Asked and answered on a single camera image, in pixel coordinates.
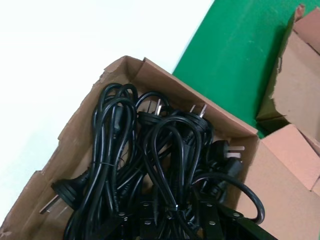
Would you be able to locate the open cardboard box with lid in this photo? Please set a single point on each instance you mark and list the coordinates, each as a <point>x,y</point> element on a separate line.
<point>180,87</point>
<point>297,75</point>

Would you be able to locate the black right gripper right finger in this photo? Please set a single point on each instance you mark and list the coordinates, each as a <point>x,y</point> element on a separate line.
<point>230,227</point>

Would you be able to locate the green table cloth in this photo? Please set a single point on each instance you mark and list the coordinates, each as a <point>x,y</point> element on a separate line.
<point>225,50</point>

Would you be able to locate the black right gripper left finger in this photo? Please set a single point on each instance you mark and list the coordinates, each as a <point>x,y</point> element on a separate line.
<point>140,225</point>

